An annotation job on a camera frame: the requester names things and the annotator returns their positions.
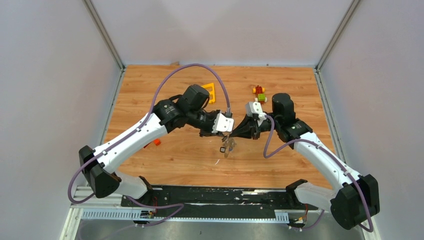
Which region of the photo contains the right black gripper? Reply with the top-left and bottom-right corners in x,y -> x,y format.
231,113 -> 281,140

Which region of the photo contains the grey metal carabiner plate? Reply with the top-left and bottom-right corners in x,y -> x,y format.
224,146 -> 236,158

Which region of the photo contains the metal keyring with keys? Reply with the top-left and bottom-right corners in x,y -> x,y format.
222,135 -> 237,148

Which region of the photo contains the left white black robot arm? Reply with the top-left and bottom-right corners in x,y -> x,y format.
78,84 -> 234,207

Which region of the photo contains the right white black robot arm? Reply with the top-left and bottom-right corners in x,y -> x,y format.
229,93 -> 380,233

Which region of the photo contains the red green toy block figure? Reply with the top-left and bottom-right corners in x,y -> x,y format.
252,85 -> 268,104

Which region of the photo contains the yellow triangular plastic piece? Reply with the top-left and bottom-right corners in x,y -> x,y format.
202,83 -> 216,104

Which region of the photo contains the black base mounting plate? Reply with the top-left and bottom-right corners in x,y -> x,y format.
140,185 -> 317,218

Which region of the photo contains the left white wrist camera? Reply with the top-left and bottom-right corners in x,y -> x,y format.
211,113 -> 235,133

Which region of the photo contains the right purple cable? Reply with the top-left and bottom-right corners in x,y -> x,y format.
263,114 -> 375,233

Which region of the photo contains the purple cable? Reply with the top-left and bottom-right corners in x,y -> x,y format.
263,114 -> 375,233
67,63 -> 233,229

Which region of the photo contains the white slotted cable duct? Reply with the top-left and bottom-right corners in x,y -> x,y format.
80,208 -> 290,224

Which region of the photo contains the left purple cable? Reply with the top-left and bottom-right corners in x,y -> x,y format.
67,63 -> 233,229

